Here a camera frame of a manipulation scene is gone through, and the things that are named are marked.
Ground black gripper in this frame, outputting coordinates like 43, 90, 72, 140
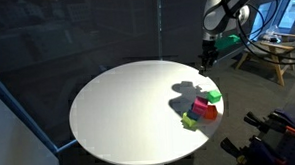
199, 40, 218, 74

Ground green block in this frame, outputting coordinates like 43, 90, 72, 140
207, 89, 222, 104

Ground wooden chair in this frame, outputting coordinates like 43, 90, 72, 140
235, 33, 295, 86

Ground white round table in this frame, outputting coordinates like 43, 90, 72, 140
69, 60, 224, 165

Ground orange block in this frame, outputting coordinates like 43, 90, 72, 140
204, 105, 218, 120

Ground magenta block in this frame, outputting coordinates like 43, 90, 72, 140
192, 96, 208, 115

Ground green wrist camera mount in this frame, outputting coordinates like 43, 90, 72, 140
215, 35, 241, 50

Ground black orange clamp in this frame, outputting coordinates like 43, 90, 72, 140
243, 109, 295, 134

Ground yellow-green block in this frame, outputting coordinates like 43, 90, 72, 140
182, 113, 196, 128

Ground black perforated board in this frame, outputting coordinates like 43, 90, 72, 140
235, 119, 295, 165

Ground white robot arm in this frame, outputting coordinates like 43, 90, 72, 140
199, 0, 251, 74

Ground blue clamp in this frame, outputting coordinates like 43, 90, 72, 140
220, 136, 287, 165

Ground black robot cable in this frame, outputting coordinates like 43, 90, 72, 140
202, 0, 295, 70

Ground blue block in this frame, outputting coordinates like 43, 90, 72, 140
187, 110, 200, 120

